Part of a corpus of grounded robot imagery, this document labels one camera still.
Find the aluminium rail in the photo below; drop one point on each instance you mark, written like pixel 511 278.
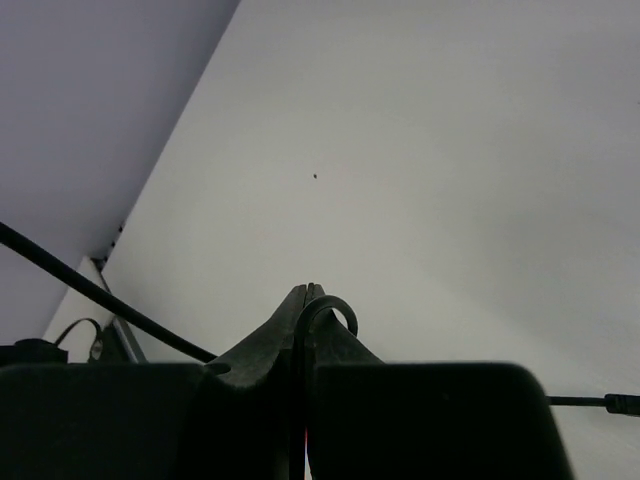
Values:
pixel 127 339

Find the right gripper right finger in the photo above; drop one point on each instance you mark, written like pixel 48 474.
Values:
pixel 329 336

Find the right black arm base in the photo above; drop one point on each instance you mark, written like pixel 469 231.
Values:
pixel 82 341

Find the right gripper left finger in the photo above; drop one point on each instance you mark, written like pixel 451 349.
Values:
pixel 253 399

